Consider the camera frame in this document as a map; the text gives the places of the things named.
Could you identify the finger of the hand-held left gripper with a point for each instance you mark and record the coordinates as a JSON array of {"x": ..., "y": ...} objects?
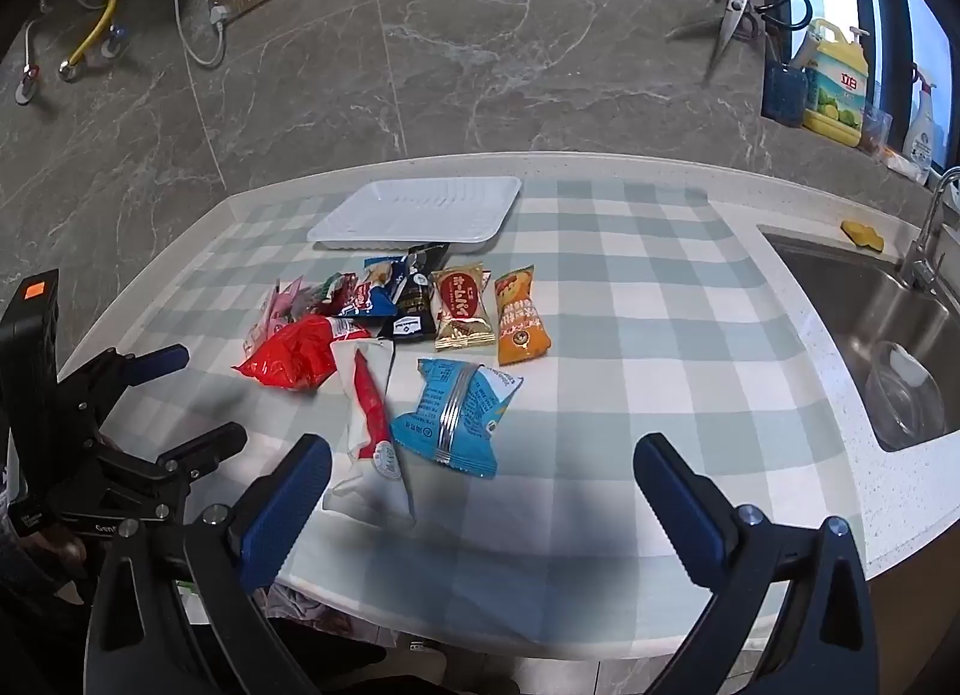
[
  {"x": 154, "y": 363},
  {"x": 210, "y": 444}
]

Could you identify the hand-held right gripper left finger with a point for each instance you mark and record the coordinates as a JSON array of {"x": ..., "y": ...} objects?
[{"x": 289, "y": 507}]

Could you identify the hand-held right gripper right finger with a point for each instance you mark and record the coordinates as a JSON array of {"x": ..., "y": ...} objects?
[{"x": 686, "y": 507}]

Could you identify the pink snack packet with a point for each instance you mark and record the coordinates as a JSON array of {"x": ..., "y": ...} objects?
[{"x": 274, "y": 309}]

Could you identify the white packet with red stripe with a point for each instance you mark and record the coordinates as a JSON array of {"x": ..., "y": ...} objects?
[{"x": 352, "y": 365}]

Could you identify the light blue snack packet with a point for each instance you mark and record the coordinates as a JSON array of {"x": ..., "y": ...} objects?
[{"x": 427, "y": 425}]

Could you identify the clear packet with green edges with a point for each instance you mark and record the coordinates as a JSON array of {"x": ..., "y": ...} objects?
[{"x": 334, "y": 290}]

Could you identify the blue and yellow snack packet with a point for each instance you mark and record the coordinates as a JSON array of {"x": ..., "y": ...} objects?
[{"x": 379, "y": 283}]

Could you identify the black snack packet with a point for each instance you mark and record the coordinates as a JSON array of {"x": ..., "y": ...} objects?
[{"x": 416, "y": 305}]

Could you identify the orange snack packet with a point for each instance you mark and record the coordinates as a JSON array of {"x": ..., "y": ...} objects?
[{"x": 521, "y": 320}]

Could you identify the gold and red snack packet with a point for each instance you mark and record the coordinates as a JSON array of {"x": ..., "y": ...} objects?
[{"x": 461, "y": 309}]

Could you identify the white plastic tray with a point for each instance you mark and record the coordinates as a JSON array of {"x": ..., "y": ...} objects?
[{"x": 420, "y": 211}]

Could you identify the person's left forearm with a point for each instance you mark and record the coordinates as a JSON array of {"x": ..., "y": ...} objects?
[{"x": 19, "y": 612}]

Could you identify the person's left hand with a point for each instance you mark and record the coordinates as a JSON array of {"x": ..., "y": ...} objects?
[{"x": 49, "y": 552}]

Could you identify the checked tablecloth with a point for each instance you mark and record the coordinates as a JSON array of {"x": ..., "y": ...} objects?
[{"x": 637, "y": 335}]

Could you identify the glass bowl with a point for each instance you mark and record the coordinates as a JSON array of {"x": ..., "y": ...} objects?
[{"x": 907, "y": 403}]

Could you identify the steel sink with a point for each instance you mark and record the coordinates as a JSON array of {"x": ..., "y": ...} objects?
[{"x": 832, "y": 305}]

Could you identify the yellow sponge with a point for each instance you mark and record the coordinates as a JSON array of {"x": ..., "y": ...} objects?
[{"x": 862, "y": 234}]

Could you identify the steel faucet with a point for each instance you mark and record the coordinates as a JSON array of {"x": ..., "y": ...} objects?
[{"x": 922, "y": 253}]

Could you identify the blue sponge holder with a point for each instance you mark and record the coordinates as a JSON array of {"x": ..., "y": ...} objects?
[{"x": 784, "y": 95}]

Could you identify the white spray bottle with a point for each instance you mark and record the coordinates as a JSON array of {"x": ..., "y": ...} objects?
[{"x": 919, "y": 136}]

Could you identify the yellow detergent bottle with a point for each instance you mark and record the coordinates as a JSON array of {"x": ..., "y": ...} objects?
[{"x": 836, "y": 95}]

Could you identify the kitchen scissors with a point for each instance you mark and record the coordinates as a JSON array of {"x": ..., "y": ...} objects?
[{"x": 735, "y": 5}]

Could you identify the window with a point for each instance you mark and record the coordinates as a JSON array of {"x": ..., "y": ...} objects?
[{"x": 892, "y": 13}]

